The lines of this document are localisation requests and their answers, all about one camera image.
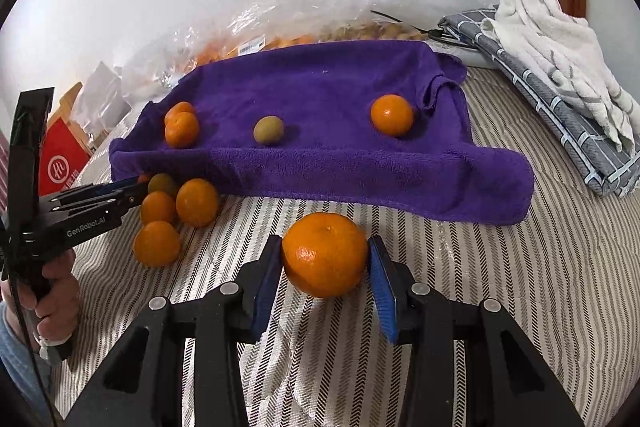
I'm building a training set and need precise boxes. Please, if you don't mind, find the grey plastic bag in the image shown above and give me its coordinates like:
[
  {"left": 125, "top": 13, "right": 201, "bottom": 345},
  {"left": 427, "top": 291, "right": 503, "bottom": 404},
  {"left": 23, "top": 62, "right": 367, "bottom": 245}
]
[{"left": 82, "top": 61, "right": 132, "bottom": 138}]

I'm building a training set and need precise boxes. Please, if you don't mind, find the red paper bag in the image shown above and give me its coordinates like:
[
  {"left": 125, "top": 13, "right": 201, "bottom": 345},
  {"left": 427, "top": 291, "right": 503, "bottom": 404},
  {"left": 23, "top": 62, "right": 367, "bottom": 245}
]
[{"left": 37, "top": 117, "right": 93, "bottom": 198}]

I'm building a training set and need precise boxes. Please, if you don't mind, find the green plum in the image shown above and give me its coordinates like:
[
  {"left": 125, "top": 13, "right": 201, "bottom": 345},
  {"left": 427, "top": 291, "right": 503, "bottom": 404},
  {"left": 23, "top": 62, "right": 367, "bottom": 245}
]
[
  {"left": 148, "top": 173, "right": 181, "bottom": 200},
  {"left": 253, "top": 116, "right": 285, "bottom": 146}
]

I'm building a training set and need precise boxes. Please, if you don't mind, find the clear bag of brown fruit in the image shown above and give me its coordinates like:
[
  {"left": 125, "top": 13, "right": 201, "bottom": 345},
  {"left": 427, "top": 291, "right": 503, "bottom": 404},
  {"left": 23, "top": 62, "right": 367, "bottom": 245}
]
[{"left": 230, "top": 0, "right": 493, "bottom": 54}]

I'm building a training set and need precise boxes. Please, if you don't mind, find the small mandarin orange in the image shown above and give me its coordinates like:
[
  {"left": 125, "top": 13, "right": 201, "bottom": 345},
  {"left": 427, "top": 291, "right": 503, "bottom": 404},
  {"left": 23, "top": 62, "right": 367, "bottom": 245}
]
[
  {"left": 164, "top": 111, "right": 200, "bottom": 148},
  {"left": 175, "top": 178, "right": 221, "bottom": 228},
  {"left": 370, "top": 94, "right": 415, "bottom": 138},
  {"left": 140, "top": 191, "right": 178, "bottom": 226},
  {"left": 133, "top": 220, "right": 182, "bottom": 268},
  {"left": 164, "top": 101, "right": 197, "bottom": 125}
]

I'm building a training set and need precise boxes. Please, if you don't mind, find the large mandarin orange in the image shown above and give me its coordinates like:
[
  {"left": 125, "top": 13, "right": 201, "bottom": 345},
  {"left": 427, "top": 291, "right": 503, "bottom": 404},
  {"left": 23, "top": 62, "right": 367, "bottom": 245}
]
[{"left": 281, "top": 212, "right": 370, "bottom": 299}]

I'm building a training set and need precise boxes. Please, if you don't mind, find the purple towel covered tray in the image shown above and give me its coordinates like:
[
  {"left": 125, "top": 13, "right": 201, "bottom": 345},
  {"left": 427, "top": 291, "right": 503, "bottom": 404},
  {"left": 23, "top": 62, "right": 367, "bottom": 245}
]
[{"left": 108, "top": 41, "right": 535, "bottom": 225}]

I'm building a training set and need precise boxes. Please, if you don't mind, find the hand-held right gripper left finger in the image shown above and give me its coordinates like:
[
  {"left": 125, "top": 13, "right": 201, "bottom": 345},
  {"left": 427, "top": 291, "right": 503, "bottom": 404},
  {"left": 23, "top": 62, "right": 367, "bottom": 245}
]
[{"left": 62, "top": 234, "right": 286, "bottom": 427}]

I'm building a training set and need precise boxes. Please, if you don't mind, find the grey checked cloth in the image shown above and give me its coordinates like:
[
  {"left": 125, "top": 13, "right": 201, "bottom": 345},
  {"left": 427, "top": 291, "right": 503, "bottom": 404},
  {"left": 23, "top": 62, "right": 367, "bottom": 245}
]
[{"left": 437, "top": 7, "right": 640, "bottom": 198}]

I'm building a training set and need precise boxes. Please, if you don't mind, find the white grey-striped towel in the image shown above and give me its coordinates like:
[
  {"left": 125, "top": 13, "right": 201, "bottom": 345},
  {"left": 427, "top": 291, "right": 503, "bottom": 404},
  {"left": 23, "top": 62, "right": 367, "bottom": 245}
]
[{"left": 482, "top": 0, "right": 637, "bottom": 152}]

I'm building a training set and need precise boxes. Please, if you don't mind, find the clear plastic bag of oranges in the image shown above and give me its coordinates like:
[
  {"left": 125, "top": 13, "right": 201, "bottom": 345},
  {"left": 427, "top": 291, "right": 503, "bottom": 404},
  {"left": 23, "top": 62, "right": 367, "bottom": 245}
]
[{"left": 120, "top": 7, "right": 321, "bottom": 102}]

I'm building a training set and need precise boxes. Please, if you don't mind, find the person's left hand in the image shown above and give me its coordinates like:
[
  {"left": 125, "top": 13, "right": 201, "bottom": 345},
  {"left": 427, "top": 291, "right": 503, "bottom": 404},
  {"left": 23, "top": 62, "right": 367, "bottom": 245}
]
[{"left": 37, "top": 251, "right": 82, "bottom": 342}]

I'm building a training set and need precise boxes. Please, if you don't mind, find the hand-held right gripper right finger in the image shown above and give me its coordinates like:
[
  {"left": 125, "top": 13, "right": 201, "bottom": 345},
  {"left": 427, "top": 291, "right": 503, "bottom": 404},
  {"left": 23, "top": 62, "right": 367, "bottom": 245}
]
[{"left": 367, "top": 234, "right": 586, "bottom": 427}]

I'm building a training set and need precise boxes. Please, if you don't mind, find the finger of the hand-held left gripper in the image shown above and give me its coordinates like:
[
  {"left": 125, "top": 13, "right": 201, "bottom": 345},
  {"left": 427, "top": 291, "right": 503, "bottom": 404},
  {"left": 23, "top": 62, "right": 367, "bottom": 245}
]
[
  {"left": 52, "top": 176, "right": 147, "bottom": 200},
  {"left": 100, "top": 186, "right": 152, "bottom": 214}
]

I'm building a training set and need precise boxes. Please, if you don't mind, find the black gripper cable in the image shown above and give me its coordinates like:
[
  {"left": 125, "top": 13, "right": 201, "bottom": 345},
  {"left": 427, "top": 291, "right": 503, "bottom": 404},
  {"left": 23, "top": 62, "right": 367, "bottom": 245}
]
[{"left": 12, "top": 277, "right": 58, "bottom": 427}]

